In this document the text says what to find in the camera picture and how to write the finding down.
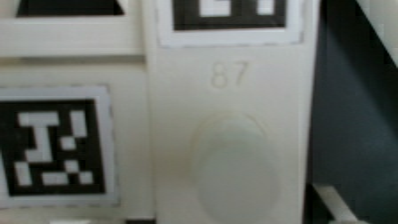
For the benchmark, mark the white chair leg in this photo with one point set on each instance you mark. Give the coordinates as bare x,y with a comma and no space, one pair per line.
75,171

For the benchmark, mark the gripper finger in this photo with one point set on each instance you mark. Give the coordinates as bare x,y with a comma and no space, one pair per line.
342,213

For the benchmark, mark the white chair back frame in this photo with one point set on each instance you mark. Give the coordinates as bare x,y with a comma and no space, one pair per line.
227,50

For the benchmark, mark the white right fence wall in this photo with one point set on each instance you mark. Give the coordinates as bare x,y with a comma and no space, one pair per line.
381,11

